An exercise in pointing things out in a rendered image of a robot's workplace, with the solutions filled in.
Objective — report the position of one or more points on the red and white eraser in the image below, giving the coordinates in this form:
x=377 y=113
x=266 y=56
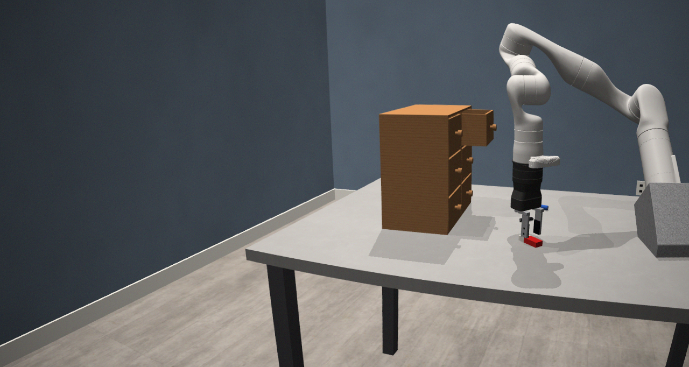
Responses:
x=532 y=241

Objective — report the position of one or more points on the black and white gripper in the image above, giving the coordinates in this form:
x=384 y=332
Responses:
x=527 y=174

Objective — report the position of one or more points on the small brown wooden chest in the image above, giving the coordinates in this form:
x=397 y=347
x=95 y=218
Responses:
x=414 y=153

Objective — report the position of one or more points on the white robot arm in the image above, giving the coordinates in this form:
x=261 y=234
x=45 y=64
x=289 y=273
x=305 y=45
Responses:
x=528 y=86

